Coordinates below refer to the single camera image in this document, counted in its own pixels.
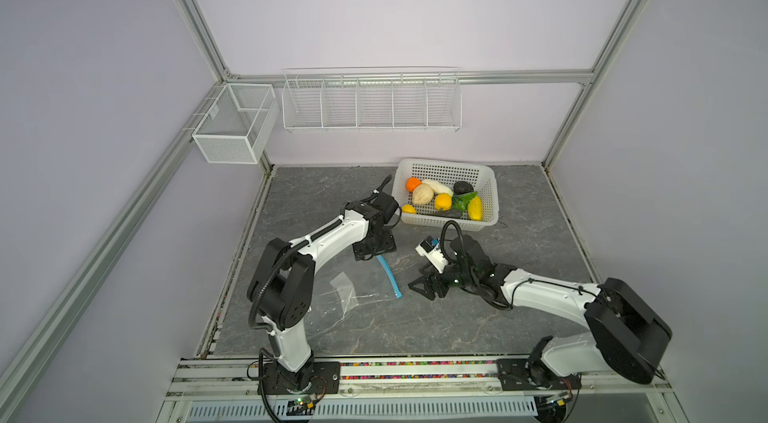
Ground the beige toy potato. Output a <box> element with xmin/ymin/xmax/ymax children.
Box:
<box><xmin>411</xmin><ymin>182</ymin><xmax>434</xmax><ymax>205</ymax></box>

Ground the white perforated plastic basket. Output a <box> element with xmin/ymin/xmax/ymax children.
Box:
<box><xmin>392</xmin><ymin>158</ymin><xmax>499</xmax><ymax>232</ymax></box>

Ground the clear zip top bag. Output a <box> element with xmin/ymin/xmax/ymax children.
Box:
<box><xmin>304</xmin><ymin>256</ymin><xmax>403</xmax><ymax>339</ymax></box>

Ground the yellow red toy peach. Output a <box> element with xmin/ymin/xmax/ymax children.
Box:
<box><xmin>434</xmin><ymin>193</ymin><xmax>453</xmax><ymax>212</ymax></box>

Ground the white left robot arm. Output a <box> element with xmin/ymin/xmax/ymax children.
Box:
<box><xmin>246</xmin><ymin>176</ymin><xmax>399</xmax><ymax>392</ymax></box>

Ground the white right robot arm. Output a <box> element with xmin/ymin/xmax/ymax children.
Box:
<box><xmin>408</xmin><ymin>231</ymin><xmax>673</xmax><ymax>388</ymax></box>

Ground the orange toy carrot piece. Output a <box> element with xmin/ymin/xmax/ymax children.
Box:
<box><xmin>406</xmin><ymin>177</ymin><xmax>422</xmax><ymax>193</ymax></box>

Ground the white toy cucumber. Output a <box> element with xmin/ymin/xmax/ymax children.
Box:
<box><xmin>422</xmin><ymin>179</ymin><xmax>454</xmax><ymax>196</ymax></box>

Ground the yellow toy corn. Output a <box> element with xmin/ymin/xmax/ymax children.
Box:
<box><xmin>467</xmin><ymin>196</ymin><xmax>484</xmax><ymax>221</ymax></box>

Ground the green toy leaf vegetable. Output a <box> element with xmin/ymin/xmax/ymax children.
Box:
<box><xmin>452</xmin><ymin>192</ymin><xmax>478</xmax><ymax>212</ymax></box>

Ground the black toy avocado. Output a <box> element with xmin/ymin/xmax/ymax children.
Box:
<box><xmin>453</xmin><ymin>181</ymin><xmax>474</xmax><ymax>195</ymax></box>

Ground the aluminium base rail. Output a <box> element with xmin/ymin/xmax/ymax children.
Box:
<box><xmin>156</xmin><ymin>356</ymin><xmax>687</xmax><ymax>422</ymax></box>

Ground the white wire wall rack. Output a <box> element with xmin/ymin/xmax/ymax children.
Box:
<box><xmin>282</xmin><ymin>66</ymin><xmax>463</xmax><ymax>132</ymax></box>

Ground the white mesh wall box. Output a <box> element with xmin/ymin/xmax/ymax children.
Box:
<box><xmin>192</xmin><ymin>83</ymin><xmax>280</xmax><ymax>165</ymax></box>

